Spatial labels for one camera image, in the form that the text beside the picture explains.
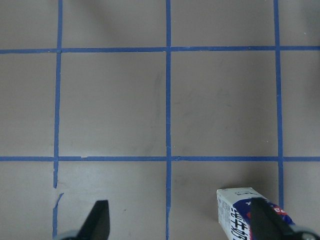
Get blue white milk carton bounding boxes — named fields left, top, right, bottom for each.
left=216, top=187, right=295, bottom=240

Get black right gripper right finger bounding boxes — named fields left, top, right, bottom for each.
left=250, top=198, right=320, bottom=240

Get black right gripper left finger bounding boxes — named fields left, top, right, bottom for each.
left=75, top=200, right=110, bottom=240

